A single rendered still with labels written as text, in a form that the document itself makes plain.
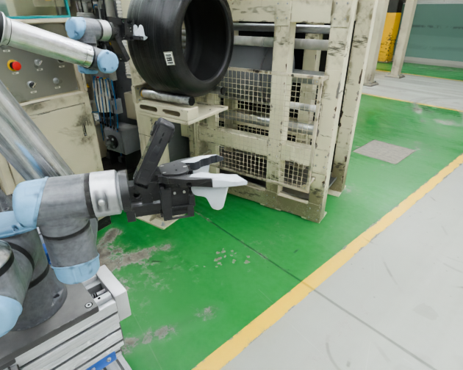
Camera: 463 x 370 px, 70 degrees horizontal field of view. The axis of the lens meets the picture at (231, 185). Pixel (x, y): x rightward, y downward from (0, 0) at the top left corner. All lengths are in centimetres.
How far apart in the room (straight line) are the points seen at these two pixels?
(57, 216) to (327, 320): 143
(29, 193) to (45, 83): 149
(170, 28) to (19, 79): 80
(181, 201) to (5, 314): 32
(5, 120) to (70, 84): 145
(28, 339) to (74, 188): 39
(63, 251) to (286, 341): 123
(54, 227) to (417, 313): 171
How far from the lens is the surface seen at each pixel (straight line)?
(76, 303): 88
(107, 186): 55
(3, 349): 86
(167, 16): 162
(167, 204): 56
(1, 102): 67
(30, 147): 67
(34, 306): 85
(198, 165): 62
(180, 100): 176
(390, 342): 178
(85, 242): 61
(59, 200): 56
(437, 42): 1053
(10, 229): 75
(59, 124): 203
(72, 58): 127
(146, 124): 210
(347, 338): 173
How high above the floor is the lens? 132
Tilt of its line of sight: 28 degrees down
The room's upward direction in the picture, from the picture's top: straight up
